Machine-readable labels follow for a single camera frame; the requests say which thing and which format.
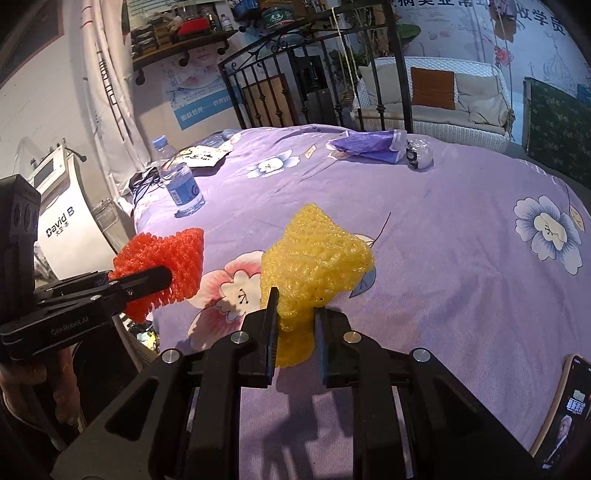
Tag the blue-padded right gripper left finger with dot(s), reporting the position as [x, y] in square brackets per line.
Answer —
[243, 359]

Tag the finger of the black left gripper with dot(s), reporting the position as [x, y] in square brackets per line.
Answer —
[120, 292]

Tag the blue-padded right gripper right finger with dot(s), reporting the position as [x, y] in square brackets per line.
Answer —
[350, 359]

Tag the yellow foam fruit net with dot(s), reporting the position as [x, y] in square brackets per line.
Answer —
[314, 261]

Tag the person's left hand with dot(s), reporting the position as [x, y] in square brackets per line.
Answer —
[43, 393]

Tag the white David B machine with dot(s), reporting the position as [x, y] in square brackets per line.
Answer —
[68, 235]

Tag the blue label water bottle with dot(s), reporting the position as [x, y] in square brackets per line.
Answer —
[177, 179]

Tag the printed paper booklet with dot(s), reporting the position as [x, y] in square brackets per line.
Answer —
[201, 156]

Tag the purple floral bed sheet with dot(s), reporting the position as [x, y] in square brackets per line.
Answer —
[481, 278]

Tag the purple tissue pack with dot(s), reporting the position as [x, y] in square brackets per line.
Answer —
[384, 146]

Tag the smartphone with lit screen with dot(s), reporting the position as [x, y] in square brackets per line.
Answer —
[569, 411]

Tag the brown square cushion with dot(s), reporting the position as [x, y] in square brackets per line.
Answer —
[433, 88]

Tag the white wicker sofa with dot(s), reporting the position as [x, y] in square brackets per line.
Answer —
[458, 101]

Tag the dark green patterned cloth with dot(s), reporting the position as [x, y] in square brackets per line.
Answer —
[556, 130]

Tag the blue white wall poster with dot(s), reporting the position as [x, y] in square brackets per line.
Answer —
[196, 90]

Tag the wooden wall shelf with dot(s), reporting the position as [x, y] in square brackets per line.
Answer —
[162, 38]

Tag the black iron bed frame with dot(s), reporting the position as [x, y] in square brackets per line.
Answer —
[343, 66]

